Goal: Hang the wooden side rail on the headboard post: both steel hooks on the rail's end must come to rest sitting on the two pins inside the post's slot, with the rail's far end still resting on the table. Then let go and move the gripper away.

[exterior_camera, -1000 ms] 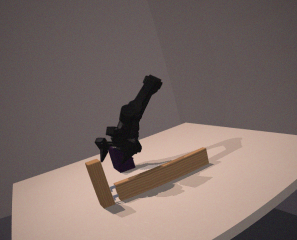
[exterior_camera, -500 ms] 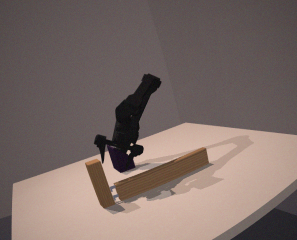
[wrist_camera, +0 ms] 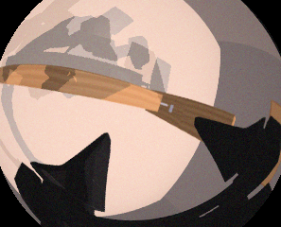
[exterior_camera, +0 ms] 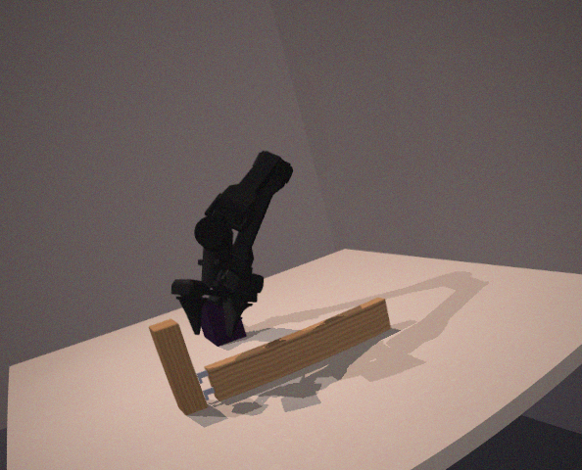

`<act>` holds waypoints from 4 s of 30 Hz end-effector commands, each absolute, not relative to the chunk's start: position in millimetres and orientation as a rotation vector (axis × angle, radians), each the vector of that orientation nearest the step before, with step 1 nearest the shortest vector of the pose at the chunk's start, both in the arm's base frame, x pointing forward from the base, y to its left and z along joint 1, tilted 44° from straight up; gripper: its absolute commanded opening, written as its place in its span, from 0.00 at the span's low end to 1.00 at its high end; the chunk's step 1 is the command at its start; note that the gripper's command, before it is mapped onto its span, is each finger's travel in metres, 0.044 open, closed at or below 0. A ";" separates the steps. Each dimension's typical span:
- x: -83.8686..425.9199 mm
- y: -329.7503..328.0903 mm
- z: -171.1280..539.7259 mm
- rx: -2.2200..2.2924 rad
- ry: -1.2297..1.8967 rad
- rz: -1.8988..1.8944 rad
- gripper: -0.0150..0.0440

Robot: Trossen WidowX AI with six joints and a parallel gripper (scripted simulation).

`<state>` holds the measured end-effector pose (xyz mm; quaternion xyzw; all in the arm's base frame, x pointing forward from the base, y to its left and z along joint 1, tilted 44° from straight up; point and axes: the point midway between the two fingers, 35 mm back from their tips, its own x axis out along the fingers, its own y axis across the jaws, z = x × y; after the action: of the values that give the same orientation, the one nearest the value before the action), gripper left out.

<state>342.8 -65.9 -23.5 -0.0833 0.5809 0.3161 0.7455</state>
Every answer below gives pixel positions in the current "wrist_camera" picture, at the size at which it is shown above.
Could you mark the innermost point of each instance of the wooden post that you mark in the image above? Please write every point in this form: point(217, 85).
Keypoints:
point(180, 113)

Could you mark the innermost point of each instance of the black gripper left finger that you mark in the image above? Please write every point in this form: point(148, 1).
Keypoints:
point(85, 175)

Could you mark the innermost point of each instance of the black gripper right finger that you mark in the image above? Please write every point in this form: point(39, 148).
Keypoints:
point(228, 145)

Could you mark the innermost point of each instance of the brown wooden plank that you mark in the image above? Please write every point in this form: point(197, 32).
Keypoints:
point(75, 82)

